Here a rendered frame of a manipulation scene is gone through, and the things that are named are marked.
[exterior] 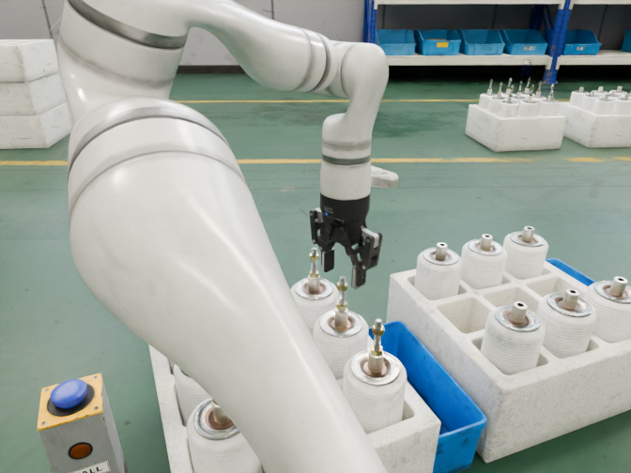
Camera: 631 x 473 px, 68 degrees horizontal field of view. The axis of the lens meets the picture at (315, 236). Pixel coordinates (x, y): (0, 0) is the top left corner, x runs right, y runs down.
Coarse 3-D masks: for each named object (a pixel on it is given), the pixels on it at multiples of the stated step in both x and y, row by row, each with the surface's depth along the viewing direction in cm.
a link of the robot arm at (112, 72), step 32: (64, 32) 35; (96, 32) 34; (64, 64) 36; (96, 64) 35; (128, 64) 36; (160, 64) 37; (96, 96) 33; (128, 96) 36; (160, 96) 39; (96, 128) 23
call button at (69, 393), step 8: (64, 384) 57; (72, 384) 57; (80, 384) 57; (56, 392) 56; (64, 392) 56; (72, 392) 56; (80, 392) 56; (56, 400) 55; (64, 400) 55; (72, 400) 55; (80, 400) 56; (64, 408) 56
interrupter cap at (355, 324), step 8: (328, 312) 83; (352, 312) 83; (320, 320) 81; (328, 320) 81; (352, 320) 81; (360, 320) 81; (328, 328) 79; (336, 328) 80; (344, 328) 80; (352, 328) 79; (360, 328) 79; (336, 336) 77; (344, 336) 77
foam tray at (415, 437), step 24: (168, 360) 89; (168, 384) 78; (408, 384) 78; (168, 408) 73; (408, 408) 74; (168, 432) 69; (384, 432) 69; (408, 432) 69; (432, 432) 71; (168, 456) 66; (384, 456) 69; (408, 456) 71; (432, 456) 74
